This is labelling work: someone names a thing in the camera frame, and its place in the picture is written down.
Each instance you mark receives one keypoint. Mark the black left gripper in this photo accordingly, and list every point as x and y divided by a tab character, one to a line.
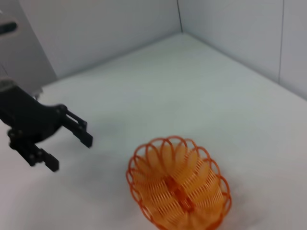
26	115

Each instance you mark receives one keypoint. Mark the orange plastic woven basket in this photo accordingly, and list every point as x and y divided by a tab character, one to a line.
177	189

